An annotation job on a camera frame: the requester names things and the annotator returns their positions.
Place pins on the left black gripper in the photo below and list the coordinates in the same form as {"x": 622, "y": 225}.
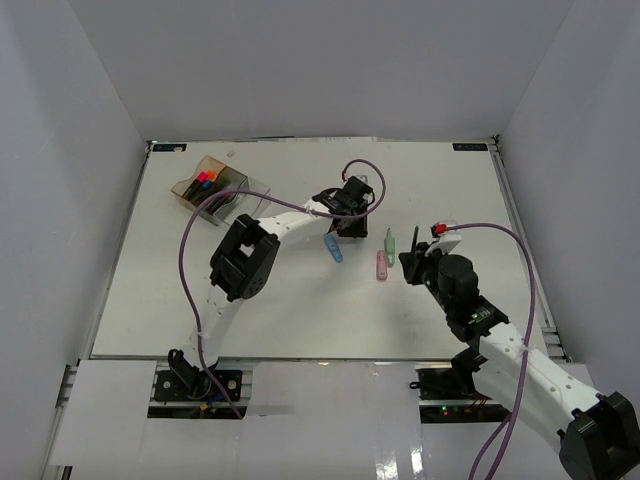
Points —
{"x": 360, "y": 231}

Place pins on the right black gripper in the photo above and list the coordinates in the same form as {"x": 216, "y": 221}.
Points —
{"x": 414, "y": 262}

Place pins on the light blue correction pen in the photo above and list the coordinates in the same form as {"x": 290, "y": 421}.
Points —
{"x": 333, "y": 248}

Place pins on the black ink gel pen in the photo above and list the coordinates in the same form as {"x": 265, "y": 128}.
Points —
{"x": 414, "y": 242}

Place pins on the light pink correction pen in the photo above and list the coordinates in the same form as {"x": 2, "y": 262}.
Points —
{"x": 381, "y": 266}

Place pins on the blue ink gel pen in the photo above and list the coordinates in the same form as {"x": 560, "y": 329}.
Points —
{"x": 221, "y": 201}

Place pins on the pink cap highlighter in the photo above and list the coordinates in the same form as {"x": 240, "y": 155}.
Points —
{"x": 195, "y": 186}

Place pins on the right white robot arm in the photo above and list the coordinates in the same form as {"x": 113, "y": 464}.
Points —
{"x": 595, "y": 436}

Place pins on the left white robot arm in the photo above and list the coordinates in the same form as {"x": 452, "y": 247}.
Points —
{"x": 242, "y": 262}

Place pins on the light green correction pen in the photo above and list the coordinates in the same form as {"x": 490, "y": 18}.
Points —
{"x": 390, "y": 248}

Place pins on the clear plastic tray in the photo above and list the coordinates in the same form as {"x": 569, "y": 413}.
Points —
{"x": 240, "y": 204}

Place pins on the right black logo sticker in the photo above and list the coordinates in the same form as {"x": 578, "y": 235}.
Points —
{"x": 470, "y": 147}

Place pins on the black logo sticker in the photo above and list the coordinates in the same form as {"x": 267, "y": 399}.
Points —
{"x": 470, "y": 147}
{"x": 172, "y": 147}

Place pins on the smoky grey plastic tray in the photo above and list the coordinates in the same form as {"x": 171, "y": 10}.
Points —
{"x": 228, "y": 181}

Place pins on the amber plastic tray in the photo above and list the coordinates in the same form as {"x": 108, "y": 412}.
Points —
{"x": 207, "y": 163}

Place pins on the left black logo sticker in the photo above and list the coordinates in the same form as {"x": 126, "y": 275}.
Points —
{"x": 172, "y": 147}

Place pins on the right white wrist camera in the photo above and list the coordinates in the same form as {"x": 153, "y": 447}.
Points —
{"x": 445, "y": 238}

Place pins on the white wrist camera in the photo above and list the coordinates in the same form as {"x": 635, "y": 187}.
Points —
{"x": 445, "y": 238}
{"x": 362, "y": 190}

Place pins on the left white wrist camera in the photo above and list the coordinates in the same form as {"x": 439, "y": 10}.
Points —
{"x": 362, "y": 190}

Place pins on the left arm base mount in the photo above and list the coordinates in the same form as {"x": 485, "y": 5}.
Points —
{"x": 184, "y": 391}

